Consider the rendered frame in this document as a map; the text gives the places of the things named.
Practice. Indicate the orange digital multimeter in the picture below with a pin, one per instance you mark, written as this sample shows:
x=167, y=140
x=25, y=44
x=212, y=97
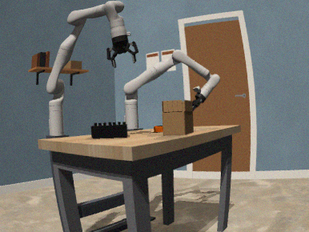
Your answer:
x=158, y=129

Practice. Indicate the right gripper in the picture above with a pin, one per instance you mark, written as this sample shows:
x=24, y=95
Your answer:
x=121, y=45

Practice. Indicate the black lighting desk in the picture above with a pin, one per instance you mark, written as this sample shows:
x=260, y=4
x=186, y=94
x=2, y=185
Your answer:
x=109, y=131

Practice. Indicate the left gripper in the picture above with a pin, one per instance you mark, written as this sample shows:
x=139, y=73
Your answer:
x=199, y=99

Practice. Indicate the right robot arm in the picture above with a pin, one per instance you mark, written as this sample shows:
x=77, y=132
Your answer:
x=54, y=85

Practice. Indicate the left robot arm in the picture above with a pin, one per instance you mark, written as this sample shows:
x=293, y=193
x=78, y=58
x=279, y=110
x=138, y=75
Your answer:
x=131, y=88

